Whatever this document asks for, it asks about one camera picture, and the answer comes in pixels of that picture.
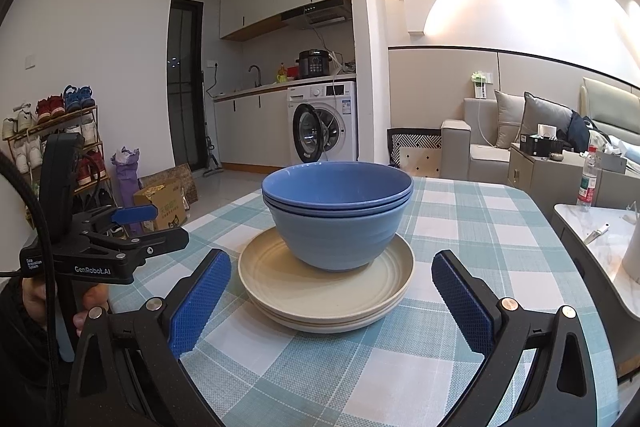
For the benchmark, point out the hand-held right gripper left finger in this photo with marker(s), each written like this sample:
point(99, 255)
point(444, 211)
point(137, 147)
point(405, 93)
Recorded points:
point(200, 302)

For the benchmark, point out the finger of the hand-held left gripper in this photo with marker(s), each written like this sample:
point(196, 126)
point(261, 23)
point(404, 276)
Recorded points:
point(160, 239)
point(135, 213)

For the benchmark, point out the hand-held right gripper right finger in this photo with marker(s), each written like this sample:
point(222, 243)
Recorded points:
point(462, 307)

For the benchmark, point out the cream plate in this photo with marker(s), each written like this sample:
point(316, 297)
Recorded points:
point(260, 267)
point(325, 328)
point(325, 320)

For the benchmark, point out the blue bowl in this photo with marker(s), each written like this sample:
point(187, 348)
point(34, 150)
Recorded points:
point(335, 242)
point(340, 208)
point(337, 179)

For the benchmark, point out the person's left forearm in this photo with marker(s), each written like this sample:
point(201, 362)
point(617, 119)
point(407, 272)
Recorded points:
point(25, 372)

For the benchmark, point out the person's left hand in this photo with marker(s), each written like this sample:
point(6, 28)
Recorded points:
point(35, 302)

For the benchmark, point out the cardboard box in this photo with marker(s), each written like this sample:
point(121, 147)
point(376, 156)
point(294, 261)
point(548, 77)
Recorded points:
point(165, 207)

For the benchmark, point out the purple bag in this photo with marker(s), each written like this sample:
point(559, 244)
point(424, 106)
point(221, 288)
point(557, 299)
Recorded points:
point(127, 182)

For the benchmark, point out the shiny patterned bag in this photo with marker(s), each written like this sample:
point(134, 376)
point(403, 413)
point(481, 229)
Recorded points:
point(187, 187)

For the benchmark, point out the shoe rack with shoes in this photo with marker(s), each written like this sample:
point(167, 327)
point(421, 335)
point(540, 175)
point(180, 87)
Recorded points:
point(72, 99)

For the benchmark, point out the stick floor mop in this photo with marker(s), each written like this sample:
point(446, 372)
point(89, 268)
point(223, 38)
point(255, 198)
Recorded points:
point(211, 164)

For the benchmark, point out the dark glass door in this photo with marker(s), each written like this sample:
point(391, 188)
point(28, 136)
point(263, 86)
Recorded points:
point(185, 107)

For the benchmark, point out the white lower kitchen cabinets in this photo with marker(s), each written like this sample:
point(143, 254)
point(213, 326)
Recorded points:
point(250, 132)

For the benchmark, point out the grey storage cabinet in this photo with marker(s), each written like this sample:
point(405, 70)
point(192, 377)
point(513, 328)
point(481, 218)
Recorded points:
point(612, 189)
point(540, 182)

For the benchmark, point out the grey sofa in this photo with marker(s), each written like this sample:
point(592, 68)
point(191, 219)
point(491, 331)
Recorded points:
point(455, 152)

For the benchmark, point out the marble side table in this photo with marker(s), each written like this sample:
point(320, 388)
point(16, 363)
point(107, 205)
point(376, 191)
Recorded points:
point(610, 257)

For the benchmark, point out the clear water bottle red label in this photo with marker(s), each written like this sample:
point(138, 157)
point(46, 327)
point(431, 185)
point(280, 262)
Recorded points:
point(586, 187)

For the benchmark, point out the black box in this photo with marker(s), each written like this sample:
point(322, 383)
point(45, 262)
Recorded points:
point(537, 147)

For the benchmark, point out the white electric kettle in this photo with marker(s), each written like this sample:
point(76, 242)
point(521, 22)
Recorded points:
point(632, 257)

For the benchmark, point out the kitchen faucet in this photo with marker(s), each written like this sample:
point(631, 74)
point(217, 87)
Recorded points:
point(259, 79)

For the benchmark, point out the small clear stand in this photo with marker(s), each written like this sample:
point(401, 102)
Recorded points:
point(632, 213)

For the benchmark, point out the white tissue roll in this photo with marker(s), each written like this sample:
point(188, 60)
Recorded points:
point(547, 132)

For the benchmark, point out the light grey cushion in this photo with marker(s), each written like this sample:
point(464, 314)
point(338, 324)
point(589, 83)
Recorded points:
point(507, 117)

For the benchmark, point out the yellow bottle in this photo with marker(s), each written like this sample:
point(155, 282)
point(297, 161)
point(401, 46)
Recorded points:
point(283, 74)

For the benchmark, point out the grey tissue box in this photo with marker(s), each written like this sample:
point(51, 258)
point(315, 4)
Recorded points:
point(612, 164)

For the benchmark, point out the dark blue jacket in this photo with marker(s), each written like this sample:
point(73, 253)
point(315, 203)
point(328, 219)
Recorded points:
point(580, 132)

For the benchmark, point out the dark grey cushion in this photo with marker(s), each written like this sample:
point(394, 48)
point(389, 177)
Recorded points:
point(545, 112)

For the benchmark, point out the white washing machine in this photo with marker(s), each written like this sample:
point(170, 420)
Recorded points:
point(345, 127)

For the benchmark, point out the black pressure cooker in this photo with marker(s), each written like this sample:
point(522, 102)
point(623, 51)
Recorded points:
point(314, 64)

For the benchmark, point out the range hood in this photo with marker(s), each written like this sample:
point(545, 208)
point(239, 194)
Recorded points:
point(320, 12)

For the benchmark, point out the white light switch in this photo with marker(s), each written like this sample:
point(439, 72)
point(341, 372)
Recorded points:
point(30, 62)

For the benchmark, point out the white green wall device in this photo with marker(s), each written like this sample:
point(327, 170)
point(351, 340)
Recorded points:
point(481, 89)

